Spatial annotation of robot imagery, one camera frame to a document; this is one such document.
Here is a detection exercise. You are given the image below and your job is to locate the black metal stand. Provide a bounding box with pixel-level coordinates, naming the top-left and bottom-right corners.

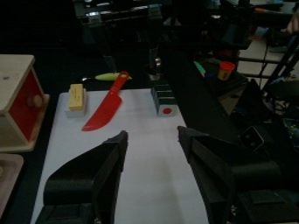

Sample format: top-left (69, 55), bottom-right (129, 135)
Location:
top-left (236, 34), bottom-right (299, 92)

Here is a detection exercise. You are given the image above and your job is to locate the green sushi roll toy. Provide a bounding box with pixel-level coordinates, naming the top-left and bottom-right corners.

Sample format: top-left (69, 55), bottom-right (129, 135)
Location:
top-left (151, 84), bottom-right (180, 118)

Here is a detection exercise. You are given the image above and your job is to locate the orange and yellow container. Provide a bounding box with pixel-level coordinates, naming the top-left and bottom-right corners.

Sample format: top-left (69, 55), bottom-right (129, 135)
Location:
top-left (216, 60), bottom-right (238, 81)

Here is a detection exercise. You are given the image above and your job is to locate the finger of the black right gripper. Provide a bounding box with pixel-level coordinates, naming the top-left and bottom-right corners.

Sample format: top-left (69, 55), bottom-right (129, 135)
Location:
top-left (99, 27), bottom-right (119, 74)
top-left (144, 25), bottom-right (164, 81)

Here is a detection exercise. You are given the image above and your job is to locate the white cutting board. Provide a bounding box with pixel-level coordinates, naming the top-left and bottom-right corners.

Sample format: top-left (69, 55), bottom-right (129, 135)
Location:
top-left (29, 87), bottom-right (211, 224)

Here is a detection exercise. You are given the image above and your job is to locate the red toy knife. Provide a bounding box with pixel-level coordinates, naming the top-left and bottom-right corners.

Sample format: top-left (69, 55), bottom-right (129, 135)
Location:
top-left (80, 70), bottom-right (131, 132)

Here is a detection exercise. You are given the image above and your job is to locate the small black camera device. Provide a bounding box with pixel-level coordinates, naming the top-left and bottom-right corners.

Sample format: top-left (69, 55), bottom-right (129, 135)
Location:
top-left (238, 125), bottom-right (267, 151)

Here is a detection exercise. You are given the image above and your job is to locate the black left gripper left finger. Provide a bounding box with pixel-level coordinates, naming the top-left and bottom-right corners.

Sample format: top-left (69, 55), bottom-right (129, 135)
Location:
top-left (33, 129), bottom-right (129, 224)

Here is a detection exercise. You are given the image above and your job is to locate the yellow egg sushi toy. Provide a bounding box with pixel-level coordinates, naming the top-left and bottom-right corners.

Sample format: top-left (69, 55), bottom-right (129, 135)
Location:
top-left (64, 83), bottom-right (88, 118)

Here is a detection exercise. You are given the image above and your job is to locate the wooden box with red face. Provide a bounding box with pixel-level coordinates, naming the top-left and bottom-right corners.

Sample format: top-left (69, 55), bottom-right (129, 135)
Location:
top-left (0, 54), bottom-right (52, 153)

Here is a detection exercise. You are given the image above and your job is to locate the person's bare forearm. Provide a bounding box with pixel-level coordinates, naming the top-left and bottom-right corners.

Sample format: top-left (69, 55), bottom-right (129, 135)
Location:
top-left (286, 8), bottom-right (299, 34)

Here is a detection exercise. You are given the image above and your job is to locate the green marker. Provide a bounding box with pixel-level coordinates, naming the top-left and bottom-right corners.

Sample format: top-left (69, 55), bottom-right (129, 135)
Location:
top-left (192, 60), bottom-right (208, 78)

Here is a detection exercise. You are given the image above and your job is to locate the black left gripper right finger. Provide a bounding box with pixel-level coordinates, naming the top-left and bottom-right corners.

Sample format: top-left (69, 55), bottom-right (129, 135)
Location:
top-left (176, 125), bottom-right (299, 224)

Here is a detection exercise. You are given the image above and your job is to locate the green handled spoon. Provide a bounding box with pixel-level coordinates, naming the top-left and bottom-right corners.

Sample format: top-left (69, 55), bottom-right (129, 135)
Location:
top-left (80, 72), bottom-right (133, 82)

